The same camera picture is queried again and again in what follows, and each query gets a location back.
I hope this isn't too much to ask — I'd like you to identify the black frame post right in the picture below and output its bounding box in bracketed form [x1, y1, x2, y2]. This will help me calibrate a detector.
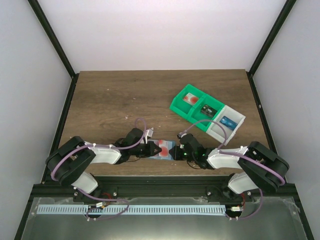
[248, 0, 297, 76]

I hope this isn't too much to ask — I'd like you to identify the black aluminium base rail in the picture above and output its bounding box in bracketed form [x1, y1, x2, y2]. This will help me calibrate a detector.
[30, 176, 298, 203]

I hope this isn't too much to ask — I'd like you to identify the black frame post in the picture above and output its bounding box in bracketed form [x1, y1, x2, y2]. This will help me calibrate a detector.
[248, 0, 297, 76]
[26, 0, 77, 78]

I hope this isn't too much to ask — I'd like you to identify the purple cable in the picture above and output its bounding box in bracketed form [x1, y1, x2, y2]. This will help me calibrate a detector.
[49, 117, 148, 222]
[179, 119, 286, 221]

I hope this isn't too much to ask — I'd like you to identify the red white card in bin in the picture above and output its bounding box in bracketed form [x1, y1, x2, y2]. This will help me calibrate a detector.
[183, 92, 199, 106]

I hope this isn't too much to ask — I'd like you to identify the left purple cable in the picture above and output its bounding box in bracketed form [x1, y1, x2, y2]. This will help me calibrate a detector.
[49, 117, 148, 222]

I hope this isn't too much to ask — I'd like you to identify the green bin middle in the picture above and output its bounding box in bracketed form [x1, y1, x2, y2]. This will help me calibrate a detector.
[189, 94, 225, 124]

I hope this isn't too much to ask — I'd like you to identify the white bin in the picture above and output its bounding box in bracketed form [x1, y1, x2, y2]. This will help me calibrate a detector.
[206, 105, 246, 146]

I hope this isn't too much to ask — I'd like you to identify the black frame post left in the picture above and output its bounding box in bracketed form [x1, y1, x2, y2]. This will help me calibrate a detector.
[26, 0, 77, 78]

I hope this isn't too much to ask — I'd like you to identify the red white card in holder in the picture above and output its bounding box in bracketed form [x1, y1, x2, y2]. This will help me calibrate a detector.
[158, 146, 172, 159]

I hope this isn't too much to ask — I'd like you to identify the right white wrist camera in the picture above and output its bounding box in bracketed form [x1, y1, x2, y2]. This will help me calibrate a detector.
[177, 132, 187, 139]

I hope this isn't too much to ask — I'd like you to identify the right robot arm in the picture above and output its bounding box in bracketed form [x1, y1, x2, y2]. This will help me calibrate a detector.
[169, 133, 290, 194]

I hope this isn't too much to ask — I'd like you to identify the blue card holder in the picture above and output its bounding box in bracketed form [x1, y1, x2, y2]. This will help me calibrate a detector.
[148, 139, 176, 161]

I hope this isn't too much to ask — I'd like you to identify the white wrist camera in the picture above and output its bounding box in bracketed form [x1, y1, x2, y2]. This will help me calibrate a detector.
[177, 132, 187, 139]
[144, 127, 154, 143]

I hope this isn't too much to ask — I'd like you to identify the white slotted cable duct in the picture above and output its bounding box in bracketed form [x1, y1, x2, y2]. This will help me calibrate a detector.
[36, 204, 226, 216]

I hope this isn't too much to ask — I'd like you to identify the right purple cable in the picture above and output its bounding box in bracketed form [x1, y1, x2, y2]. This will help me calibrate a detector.
[179, 119, 286, 221]

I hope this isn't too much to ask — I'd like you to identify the green bin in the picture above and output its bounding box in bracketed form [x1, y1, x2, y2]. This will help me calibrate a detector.
[189, 94, 225, 124]
[169, 84, 206, 120]

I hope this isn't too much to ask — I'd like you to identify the blue card in bin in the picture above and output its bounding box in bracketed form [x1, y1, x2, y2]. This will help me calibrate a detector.
[219, 116, 238, 131]

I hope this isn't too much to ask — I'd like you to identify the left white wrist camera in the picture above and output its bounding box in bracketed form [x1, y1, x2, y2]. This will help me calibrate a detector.
[144, 127, 154, 143]

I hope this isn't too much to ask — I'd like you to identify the green bin far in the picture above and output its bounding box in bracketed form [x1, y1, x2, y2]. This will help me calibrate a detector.
[169, 84, 206, 120]

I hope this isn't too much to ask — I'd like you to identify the black card in bin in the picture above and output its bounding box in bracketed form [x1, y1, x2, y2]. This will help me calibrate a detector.
[200, 104, 217, 118]

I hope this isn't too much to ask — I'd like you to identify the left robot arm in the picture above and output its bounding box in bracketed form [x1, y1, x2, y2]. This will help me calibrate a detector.
[45, 128, 162, 194]

